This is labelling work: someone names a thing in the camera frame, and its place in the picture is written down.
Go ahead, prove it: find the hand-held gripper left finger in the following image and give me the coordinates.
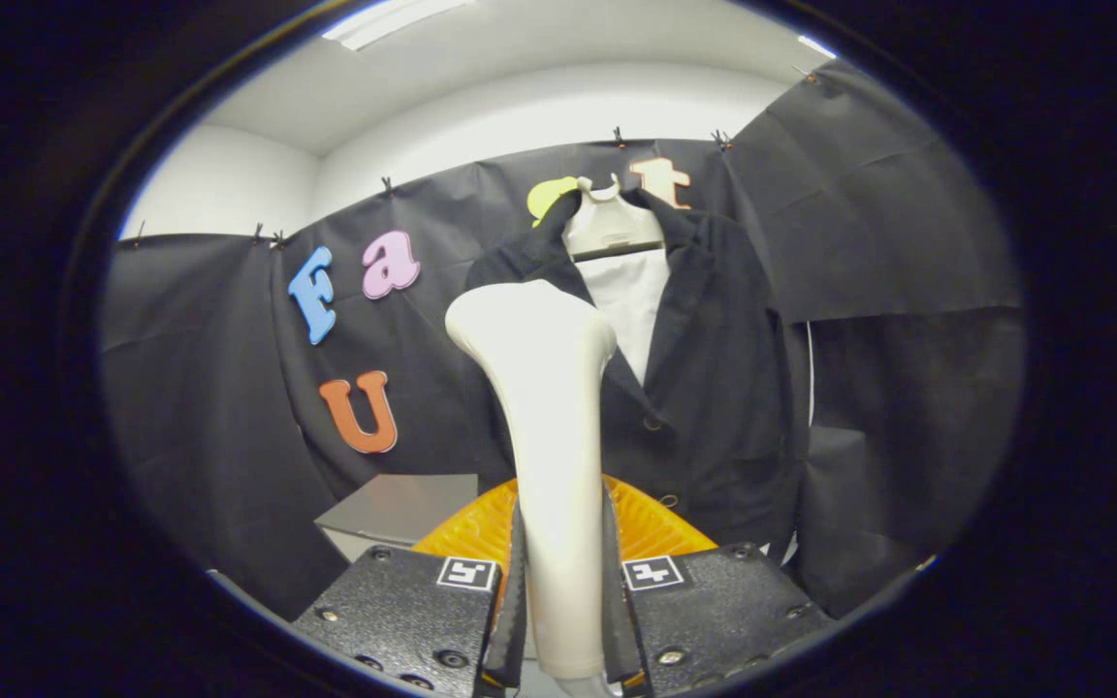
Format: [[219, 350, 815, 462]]
[[292, 475, 528, 697]]

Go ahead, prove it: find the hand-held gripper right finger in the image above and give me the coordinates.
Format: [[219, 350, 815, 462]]
[[601, 475, 836, 697]]

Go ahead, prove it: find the black jacket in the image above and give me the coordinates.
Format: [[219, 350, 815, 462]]
[[466, 189, 812, 563]]

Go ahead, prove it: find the white garment steamer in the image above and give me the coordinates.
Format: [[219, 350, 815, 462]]
[[445, 279, 620, 682]]

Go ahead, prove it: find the grey drawer cabinet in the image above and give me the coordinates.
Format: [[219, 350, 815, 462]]
[[314, 473, 480, 563]]

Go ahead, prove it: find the black backdrop cloth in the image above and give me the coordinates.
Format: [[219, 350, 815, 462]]
[[98, 60, 1025, 621]]

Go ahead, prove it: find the white mannequin torso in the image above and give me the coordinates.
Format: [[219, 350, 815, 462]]
[[563, 174, 673, 384]]

